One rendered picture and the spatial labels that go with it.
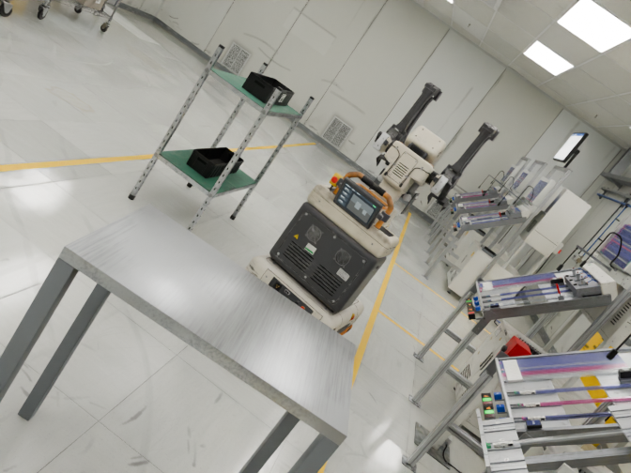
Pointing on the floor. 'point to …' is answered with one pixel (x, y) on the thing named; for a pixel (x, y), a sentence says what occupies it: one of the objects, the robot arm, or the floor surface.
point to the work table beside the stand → (199, 326)
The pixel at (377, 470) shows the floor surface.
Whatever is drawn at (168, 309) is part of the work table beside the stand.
